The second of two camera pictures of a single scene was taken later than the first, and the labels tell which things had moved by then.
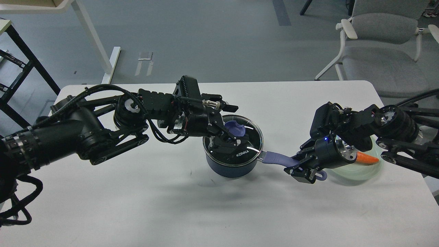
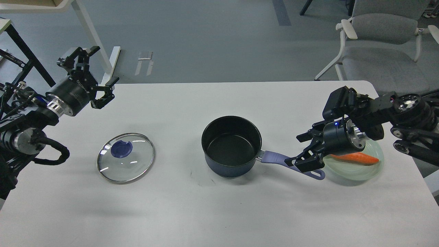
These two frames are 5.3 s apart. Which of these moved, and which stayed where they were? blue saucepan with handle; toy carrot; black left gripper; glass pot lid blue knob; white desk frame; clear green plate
Moved: glass pot lid blue knob; black left gripper
Stayed: blue saucepan with handle; clear green plate; toy carrot; white desk frame
